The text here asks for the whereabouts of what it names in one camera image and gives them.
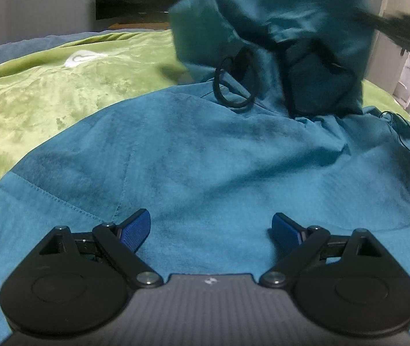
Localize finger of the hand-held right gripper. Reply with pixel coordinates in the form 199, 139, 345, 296
349, 6, 410, 57

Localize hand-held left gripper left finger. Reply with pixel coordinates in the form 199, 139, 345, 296
28, 208, 164, 289

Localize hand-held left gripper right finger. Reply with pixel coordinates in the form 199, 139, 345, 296
259, 213, 393, 289

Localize teal hooded jacket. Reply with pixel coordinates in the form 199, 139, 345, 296
0, 0, 410, 346

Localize green plush blanket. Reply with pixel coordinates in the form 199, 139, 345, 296
0, 29, 410, 220

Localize blue bed sheet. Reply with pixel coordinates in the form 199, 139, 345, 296
0, 28, 174, 71

